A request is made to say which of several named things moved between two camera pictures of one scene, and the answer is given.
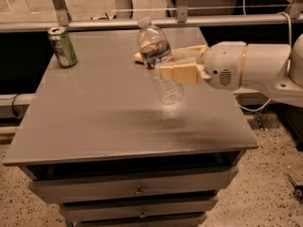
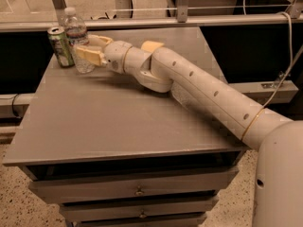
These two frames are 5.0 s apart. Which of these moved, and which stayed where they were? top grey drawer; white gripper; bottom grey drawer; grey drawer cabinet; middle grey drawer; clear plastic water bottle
Moved: clear plastic water bottle; white gripper
Stayed: bottom grey drawer; middle grey drawer; top grey drawer; grey drawer cabinet
